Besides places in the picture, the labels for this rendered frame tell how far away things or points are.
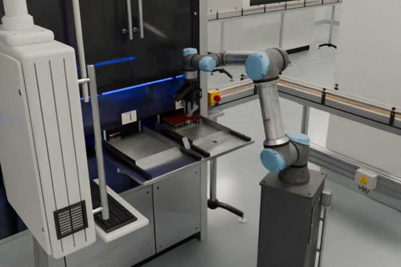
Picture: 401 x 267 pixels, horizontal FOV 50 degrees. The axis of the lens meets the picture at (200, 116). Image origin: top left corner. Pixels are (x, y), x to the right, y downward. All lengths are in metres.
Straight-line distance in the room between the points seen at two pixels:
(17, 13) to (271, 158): 1.15
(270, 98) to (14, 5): 1.05
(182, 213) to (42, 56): 1.65
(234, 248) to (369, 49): 1.69
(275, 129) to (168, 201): 0.98
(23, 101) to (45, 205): 0.38
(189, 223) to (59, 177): 1.45
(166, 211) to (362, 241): 1.34
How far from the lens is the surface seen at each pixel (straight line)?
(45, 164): 1.50
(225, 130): 2.35
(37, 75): 1.40
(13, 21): 1.57
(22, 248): 2.30
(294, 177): 2.09
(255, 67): 1.86
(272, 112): 1.90
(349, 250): 3.09
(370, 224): 3.37
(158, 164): 2.07
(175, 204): 2.69
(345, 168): 2.96
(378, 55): 3.34
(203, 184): 2.78
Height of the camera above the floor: 1.84
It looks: 22 degrees down
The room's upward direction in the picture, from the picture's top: straight up
